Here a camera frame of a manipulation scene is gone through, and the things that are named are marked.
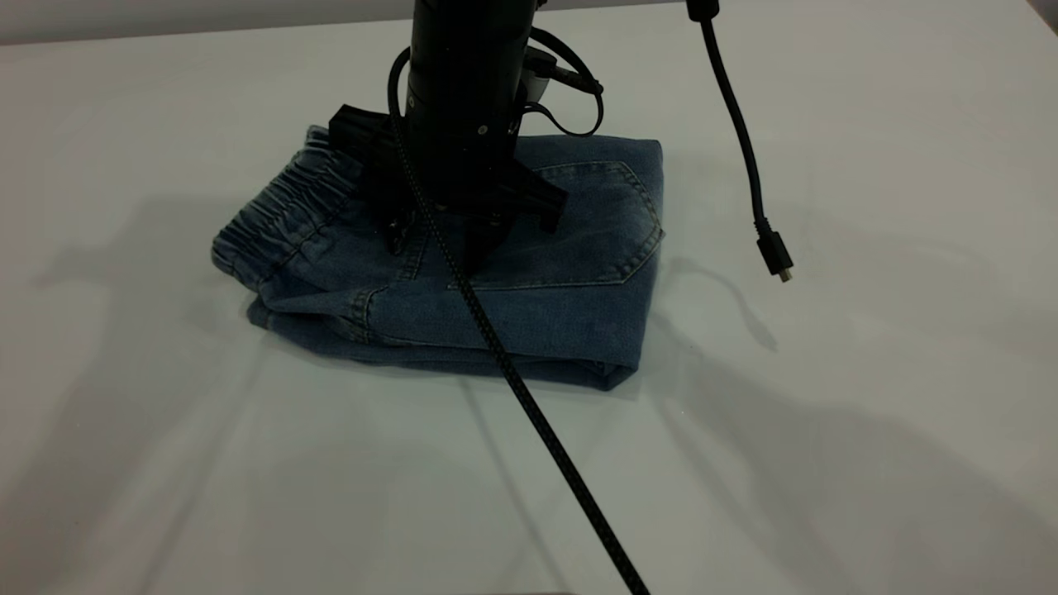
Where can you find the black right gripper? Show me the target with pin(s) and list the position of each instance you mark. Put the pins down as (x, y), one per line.
(463, 157)

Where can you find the blue denim pants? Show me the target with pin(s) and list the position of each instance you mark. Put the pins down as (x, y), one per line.
(579, 248)

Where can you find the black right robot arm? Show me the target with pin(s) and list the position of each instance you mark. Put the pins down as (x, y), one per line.
(471, 37)

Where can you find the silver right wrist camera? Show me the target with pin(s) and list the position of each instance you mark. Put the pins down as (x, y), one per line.
(537, 83)

